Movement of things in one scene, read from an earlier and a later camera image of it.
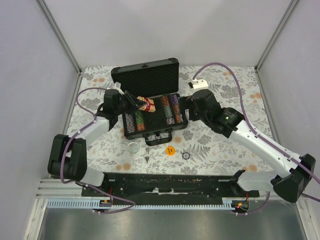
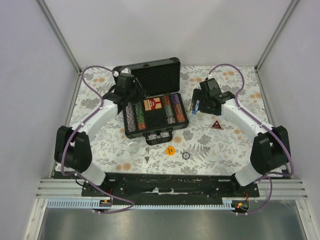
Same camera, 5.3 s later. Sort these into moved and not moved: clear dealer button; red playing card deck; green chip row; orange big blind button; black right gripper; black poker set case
Moved: black right gripper; red playing card deck
Not moved: orange big blind button; clear dealer button; green chip row; black poker set case
